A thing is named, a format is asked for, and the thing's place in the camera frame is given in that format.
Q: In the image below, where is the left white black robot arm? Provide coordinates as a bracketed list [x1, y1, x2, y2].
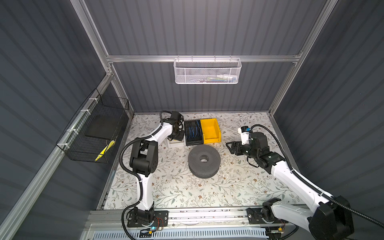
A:
[119, 111, 184, 226]

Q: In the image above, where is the grey perforated cable spool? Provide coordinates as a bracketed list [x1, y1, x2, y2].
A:
[188, 145, 221, 179]

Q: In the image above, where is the white plastic bin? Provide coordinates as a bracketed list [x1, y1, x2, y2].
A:
[166, 139, 186, 148]

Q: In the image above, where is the yellow plastic bin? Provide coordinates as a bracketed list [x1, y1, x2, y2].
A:
[200, 119, 222, 144]

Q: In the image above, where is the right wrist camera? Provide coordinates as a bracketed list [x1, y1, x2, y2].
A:
[238, 126, 251, 145]

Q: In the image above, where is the black plastic bin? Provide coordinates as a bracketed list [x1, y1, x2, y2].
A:
[184, 120, 204, 146]

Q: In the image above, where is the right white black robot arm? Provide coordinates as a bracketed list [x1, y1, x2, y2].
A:
[226, 126, 384, 240]

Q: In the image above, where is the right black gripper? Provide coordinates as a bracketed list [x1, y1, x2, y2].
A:
[225, 140, 258, 160]

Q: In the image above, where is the white wire mesh basket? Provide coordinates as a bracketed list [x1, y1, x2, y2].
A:
[173, 58, 242, 85]

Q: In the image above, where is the black wire mesh basket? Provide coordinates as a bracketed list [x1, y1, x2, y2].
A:
[57, 90, 130, 164]

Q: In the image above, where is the yellow black tool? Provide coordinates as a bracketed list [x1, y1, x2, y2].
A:
[95, 140, 116, 162]

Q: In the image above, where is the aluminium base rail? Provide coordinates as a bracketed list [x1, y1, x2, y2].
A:
[83, 205, 310, 232]

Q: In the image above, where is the blue cables bundle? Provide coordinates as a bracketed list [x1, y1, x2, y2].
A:
[186, 121, 202, 140]

